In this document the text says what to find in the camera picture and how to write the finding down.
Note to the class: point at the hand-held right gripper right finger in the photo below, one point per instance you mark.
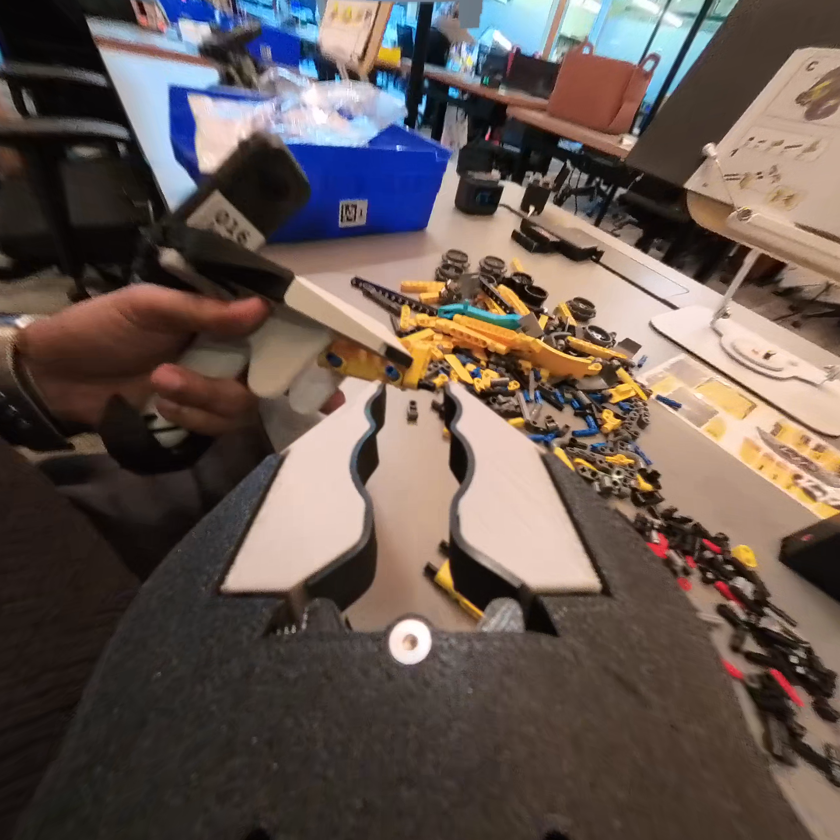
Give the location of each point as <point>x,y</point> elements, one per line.
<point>525,525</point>

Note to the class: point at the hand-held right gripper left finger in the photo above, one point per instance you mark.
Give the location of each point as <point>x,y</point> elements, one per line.
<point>302,525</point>

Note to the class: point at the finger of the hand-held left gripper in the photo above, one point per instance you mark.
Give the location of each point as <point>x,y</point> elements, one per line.
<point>341,321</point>

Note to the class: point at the yellow brick assembly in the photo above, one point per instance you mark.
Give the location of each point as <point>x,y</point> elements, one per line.
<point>367,364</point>

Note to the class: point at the person's left hand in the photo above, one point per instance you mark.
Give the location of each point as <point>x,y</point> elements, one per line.
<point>98,341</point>

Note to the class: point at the clear plastic bag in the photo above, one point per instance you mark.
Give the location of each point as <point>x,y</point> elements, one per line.
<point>328,111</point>

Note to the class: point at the blue storage bin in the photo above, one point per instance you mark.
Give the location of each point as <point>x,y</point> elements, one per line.
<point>282,46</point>
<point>380,190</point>

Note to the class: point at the person's dark trousers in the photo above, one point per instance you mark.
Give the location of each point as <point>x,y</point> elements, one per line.
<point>151,512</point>

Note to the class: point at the pile of mixed toy bricks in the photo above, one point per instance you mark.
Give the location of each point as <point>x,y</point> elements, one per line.
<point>499,341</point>

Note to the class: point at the black office chair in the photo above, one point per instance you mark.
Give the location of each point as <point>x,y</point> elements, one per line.
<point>85,197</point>

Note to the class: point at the white sign board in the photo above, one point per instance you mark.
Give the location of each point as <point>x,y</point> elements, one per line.
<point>348,26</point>

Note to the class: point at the black pole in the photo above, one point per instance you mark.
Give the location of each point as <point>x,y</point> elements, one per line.
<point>420,59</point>

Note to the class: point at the black flat charger box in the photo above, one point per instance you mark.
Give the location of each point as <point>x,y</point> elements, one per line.
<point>558,243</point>

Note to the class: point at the yellow black sticker sheet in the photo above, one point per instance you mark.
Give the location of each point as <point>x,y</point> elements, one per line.
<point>722,400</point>

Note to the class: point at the small black device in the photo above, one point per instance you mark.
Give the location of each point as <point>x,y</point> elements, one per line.
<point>537,193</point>

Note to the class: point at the pile of black red pins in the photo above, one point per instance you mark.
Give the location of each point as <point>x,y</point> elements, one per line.
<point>754,630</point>

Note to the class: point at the black brick tower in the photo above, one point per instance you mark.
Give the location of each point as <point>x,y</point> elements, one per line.
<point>814,551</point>

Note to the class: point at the background wooden desk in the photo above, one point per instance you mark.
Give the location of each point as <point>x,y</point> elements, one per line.
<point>564,128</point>

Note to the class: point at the dark grey desk divider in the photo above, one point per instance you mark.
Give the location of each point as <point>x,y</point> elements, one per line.
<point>722,85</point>

